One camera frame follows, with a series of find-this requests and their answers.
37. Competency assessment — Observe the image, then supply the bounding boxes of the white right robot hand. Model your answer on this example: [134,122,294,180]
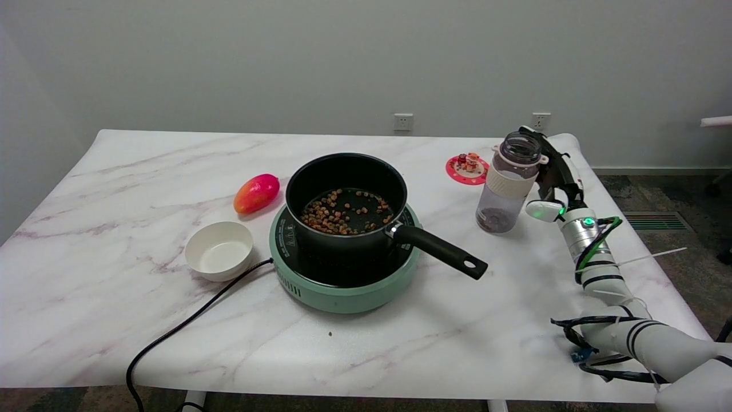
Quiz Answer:
[518,126,587,224]

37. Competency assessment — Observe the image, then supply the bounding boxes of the clear plastic bottle white sleeve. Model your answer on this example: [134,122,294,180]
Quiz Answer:
[475,131,550,234]

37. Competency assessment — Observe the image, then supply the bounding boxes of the red coaster with figurines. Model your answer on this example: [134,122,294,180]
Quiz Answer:
[445,152,491,186]

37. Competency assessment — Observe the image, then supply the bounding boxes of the floor vent grille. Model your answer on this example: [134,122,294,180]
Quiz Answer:
[623,212,696,232]

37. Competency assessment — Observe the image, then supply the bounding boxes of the brown food pellets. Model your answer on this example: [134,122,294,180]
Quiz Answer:
[300,188,395,236]

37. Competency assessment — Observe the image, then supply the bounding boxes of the green induction cooker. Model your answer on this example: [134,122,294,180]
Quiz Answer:
[269,203,423,314]

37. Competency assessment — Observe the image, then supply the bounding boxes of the red orange mango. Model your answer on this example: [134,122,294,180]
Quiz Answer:
[233,174,281,215]

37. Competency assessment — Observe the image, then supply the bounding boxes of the white bowl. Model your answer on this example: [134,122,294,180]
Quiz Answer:
[184,221,254,282]

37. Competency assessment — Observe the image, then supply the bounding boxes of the green robot cable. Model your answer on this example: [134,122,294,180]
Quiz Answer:
[574,216,623,285]

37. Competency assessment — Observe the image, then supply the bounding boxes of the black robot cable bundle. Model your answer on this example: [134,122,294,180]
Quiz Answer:
[550,314,671,385]

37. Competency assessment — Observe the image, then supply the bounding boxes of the black saucepan with handle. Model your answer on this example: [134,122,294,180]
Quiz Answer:
[285,152,488,280]

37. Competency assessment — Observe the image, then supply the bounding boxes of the black power cable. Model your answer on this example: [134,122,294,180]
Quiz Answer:
[126,257,275,412]

